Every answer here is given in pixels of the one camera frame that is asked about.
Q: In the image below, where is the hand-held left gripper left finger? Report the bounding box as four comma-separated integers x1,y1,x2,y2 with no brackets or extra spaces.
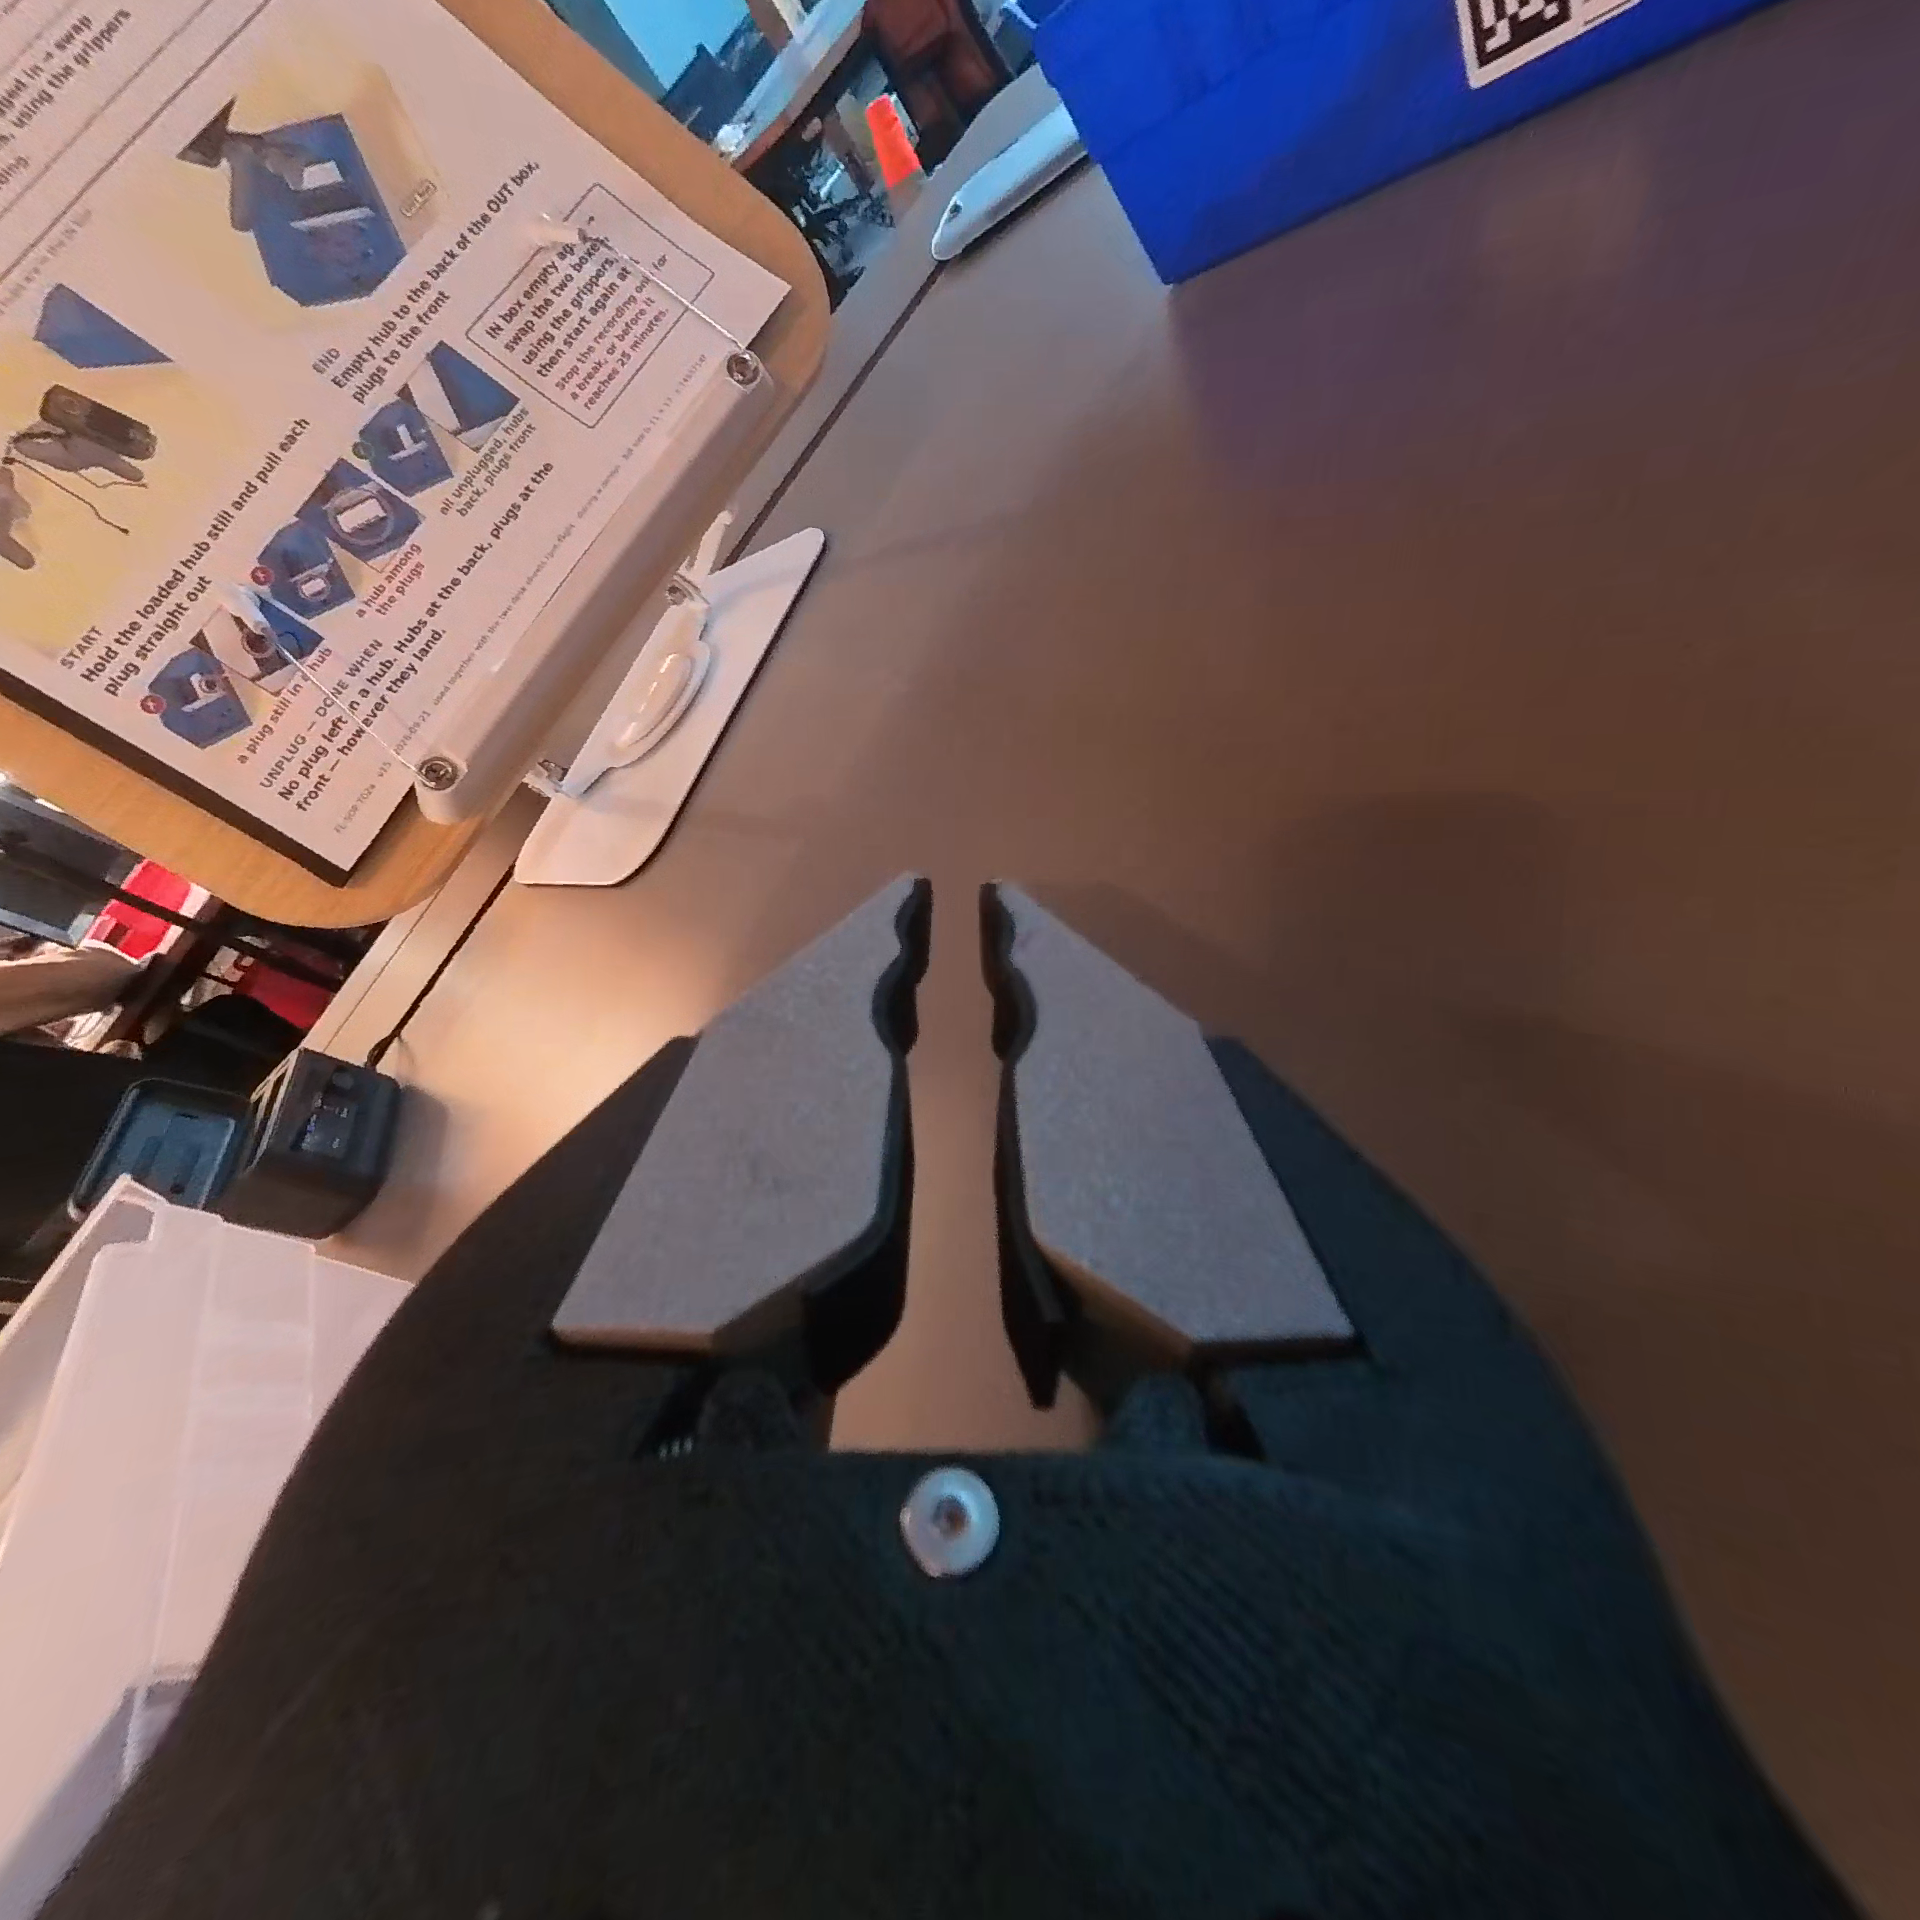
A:
553,874,937,1390

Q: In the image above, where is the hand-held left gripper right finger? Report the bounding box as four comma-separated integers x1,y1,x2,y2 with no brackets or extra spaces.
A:
980,881,1359,1407

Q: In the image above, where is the clear plastic bin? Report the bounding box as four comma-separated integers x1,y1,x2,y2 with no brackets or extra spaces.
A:
0,1177,418,1744

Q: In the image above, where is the black power adapter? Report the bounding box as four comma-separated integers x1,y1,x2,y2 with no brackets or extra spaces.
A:
225,1046,405,1239

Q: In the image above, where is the laminated instruction sheet on stand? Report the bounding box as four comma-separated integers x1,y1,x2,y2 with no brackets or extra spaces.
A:
0,0,835,931

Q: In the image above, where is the blue plastic bin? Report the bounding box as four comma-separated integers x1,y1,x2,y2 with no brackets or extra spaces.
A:
1033,0,1794,287

